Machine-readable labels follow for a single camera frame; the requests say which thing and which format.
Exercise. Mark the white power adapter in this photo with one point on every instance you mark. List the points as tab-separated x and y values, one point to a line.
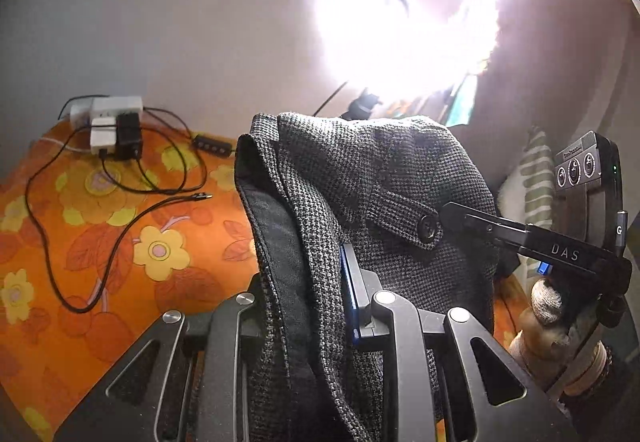
102	137

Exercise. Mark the person's right hand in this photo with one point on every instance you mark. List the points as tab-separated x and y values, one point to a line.
545	347

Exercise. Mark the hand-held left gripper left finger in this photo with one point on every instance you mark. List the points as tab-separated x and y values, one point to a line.
235	322

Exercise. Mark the grey checked pants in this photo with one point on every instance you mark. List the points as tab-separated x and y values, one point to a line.
325	182

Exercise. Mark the orange floral bedsheet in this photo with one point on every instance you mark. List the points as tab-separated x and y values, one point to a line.
75	247

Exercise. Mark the white power strip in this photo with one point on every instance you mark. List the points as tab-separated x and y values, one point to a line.
117	104

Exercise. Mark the green striped white pillow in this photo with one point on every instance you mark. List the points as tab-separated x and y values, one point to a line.
535	172

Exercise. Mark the black power adapter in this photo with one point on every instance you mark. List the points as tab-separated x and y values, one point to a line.
129	137

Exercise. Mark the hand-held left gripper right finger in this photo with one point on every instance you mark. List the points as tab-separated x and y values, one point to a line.
350	282

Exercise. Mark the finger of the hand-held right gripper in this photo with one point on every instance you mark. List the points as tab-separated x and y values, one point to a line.
475	222

